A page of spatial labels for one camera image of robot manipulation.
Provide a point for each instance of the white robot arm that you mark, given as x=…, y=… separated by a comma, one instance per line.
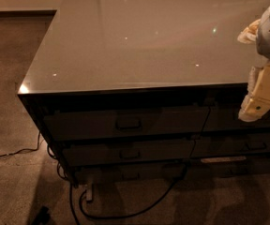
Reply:
x=258, y=33

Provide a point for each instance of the black floor plug box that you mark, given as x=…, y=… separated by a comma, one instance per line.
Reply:
x=42, y=217

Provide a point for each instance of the grey drawer cabinet counter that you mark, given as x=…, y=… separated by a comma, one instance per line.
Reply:
x=101, y=55

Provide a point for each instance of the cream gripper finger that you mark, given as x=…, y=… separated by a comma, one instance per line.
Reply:
x=257, y=100

